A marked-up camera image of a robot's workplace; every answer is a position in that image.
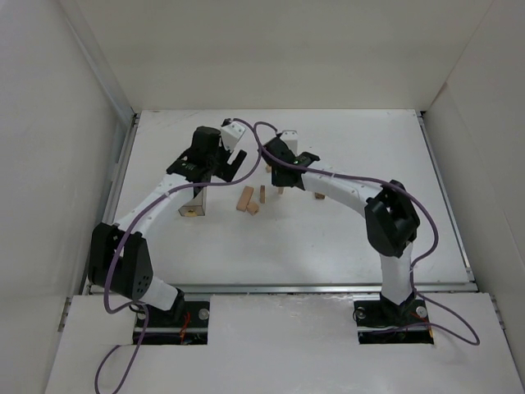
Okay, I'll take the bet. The long wood block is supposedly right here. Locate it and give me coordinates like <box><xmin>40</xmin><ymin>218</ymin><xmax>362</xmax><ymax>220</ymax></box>
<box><xmin>236</xmin><ymin>186</ymin><xmax>254</xmax><ymax>212</ymax></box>

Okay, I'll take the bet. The small wood cube block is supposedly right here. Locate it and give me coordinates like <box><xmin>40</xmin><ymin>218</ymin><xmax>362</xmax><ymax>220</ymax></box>
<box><xmin>246</xmin><ymin>201</ymin><xmax>260</xmax><ymax>216</ymax></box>

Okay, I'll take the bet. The clear plastic box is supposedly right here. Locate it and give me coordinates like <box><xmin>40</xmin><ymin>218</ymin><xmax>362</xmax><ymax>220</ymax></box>
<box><xmin>178</xmin><ymin>188</ymin><xmax>207</xmax><ymax>218</ymax></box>

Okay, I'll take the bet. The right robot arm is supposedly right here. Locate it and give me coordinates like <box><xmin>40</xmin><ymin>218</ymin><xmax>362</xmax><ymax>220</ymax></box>
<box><xmin>262</xmin><ymin>136</ymin><xmax>420</xmax><ymax>326</ymax></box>

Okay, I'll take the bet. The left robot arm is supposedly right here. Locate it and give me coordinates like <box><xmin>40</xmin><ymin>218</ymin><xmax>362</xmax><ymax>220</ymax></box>
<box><xmin>88</xmin><ymin>121</ymin><xmax>247</xmax><ymax>317</ymax></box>

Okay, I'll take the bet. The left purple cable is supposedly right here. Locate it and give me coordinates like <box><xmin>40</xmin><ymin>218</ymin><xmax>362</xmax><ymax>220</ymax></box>
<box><xmin>94</xmin><ymin>117</ymin><xmax>266</xmax><ymax>392</ymax></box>

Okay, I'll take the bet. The purple cable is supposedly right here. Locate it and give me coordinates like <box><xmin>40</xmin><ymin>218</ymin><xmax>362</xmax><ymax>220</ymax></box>
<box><xmin>94</xmin><ymin>117</ymin><xmax>266</xmax><ymax>392</ymax></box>
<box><xmin>253</xmin><ymin>121</ymin><xmax>481</xmax><ymax>345</ymax></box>

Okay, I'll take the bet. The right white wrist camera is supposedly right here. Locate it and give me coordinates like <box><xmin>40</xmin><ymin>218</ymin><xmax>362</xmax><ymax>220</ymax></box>
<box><xmin>281</xmin><ymin>130</ymin><xmax>299</xmax><ymax>156</ymax></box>

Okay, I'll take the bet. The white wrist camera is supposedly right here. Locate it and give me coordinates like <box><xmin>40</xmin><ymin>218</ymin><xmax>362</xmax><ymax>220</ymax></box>
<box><xmin>220</xmin><ymin>118</ymin><xmax>246</xmax><ymax>153</ymax></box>
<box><xmin>281</xmin><ymin>130</ymin><xmax>299</xmax><ymax>156</ymax></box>

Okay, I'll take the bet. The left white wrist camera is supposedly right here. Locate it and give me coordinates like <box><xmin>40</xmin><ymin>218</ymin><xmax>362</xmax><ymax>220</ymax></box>
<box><xmin>220</xmin><ymin>118</ymin><xmax>246</xmax><ymax>153</ymax></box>

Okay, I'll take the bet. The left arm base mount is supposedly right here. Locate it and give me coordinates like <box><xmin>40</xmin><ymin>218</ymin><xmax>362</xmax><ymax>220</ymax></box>
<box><xmin>128</xmin><ymin>300</ymin><xmax>211</xmax><ymax>346</ymax></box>

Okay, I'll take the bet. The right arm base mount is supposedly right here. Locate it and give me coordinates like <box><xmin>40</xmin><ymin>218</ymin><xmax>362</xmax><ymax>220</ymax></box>
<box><xmin>353</xmin><ymin>298</ymin><xmax>434</xmax><ymax>345</ymax></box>

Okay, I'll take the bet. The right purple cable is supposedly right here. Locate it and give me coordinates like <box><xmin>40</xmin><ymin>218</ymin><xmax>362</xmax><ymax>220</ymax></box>
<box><xmin>253</xmin><ymin>121</ymin><xmax>481</xmax><ymax>345</ymax></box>

